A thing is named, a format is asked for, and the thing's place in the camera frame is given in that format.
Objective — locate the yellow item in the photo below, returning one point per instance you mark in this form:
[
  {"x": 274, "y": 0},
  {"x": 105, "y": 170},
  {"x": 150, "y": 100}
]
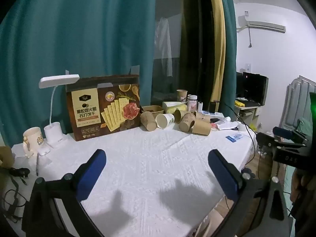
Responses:
[{"x": 239, "y": 103}]

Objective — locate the black power adapter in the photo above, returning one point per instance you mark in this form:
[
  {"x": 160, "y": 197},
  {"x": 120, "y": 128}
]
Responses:
[{"x": 19, "y": 171}]

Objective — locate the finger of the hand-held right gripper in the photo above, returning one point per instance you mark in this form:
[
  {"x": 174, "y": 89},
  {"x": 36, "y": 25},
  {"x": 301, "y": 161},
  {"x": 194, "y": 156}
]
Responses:
[
  {"x": 265, "y": 140},
  {"x": 284, "y": 131}
]

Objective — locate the brown paper cup with sleeve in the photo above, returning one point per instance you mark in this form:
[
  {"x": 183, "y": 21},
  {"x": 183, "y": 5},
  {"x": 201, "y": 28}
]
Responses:
[{"x": 182, "y": 95}]

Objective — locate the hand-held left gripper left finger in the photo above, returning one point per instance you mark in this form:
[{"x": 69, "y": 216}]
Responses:
[{"x": 90, "y": 176}]

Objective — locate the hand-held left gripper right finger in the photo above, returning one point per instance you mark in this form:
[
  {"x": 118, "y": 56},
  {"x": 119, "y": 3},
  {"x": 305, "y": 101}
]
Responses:
[{"x": 224, "y": 176}]

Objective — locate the cardboard box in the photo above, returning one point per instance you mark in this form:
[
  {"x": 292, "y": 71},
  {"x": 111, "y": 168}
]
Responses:
[{"x": 5, "y": 156}]

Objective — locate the white air conditioner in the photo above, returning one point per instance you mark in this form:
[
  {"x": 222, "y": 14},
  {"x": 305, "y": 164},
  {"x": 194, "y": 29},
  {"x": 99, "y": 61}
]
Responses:
[{"x": 261, "y": 24}]

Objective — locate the yellow curtain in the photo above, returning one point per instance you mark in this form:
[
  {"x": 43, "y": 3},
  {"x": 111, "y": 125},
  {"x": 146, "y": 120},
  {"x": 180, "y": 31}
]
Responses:
[{"x": 218, "y": 42}]

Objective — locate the white papers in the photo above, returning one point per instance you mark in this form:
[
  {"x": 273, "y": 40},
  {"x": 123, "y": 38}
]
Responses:
[{"x": 228, "y": 126}]

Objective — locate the person's right hand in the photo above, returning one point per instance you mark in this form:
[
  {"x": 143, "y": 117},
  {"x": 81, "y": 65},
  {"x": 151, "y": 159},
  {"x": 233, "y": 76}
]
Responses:
[{"x": 298, "y": 185}]

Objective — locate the white desk lamp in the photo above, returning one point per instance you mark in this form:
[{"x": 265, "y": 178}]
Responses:
[{"x": 53, "y": 128}]

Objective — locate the blue and white card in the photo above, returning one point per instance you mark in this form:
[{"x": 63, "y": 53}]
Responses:
[{"x": 234, "y": 137}]

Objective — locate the small white desk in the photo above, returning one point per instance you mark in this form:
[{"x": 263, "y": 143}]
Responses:
[{"x": 246, "y": 111}]

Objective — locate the clear jar with white lid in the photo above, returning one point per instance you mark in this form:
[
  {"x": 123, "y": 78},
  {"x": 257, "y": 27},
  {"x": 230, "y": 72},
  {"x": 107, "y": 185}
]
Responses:
[{"x": 192, "y": 103}]

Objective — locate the grey pen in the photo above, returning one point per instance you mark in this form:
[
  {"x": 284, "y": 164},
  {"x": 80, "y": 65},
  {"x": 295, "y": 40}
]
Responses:
[{"x": 37, "y": 164}]

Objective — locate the white paper cup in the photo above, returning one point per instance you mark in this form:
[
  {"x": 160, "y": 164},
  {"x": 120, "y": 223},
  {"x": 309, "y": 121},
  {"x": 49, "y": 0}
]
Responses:
[{"x": 165, "y": 121}]

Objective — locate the grey padded headboard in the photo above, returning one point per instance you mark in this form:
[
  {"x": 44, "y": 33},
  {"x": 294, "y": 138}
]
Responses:
[{"x": 296, "y": 103}]

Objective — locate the white tablecloth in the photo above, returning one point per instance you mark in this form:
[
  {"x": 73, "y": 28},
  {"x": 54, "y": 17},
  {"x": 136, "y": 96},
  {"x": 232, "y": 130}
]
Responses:
[{"x": 153, "y": 167}]

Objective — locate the wide teal curtain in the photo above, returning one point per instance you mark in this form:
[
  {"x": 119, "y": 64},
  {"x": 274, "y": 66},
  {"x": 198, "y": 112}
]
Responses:
[{"x": 74, "y": 42}]

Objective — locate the brown paper bowl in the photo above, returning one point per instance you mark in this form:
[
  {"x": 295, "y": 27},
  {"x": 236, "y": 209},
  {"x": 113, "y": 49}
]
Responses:
[{"x": 152, "y": 109}]

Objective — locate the yellow tissue box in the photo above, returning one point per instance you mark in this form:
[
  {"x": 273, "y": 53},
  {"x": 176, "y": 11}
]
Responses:
[{"x": 174, "y": 106}]

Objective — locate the narrow teal curtain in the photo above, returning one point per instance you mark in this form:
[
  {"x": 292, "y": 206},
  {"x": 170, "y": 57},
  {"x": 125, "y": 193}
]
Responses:
[{"x": 228, "y": 42}]

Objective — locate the white mug with gold print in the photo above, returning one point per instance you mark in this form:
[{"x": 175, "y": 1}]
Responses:
[{"x": 32, "y": 140}]

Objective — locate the brown cracker box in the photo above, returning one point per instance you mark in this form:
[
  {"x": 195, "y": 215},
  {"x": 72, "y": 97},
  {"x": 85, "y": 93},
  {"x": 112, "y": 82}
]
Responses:
[{"x": 103, "y": 108}]

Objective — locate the black monitor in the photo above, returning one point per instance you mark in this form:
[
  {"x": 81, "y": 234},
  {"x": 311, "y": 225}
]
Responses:
[{"x": 255, "y": 87}]

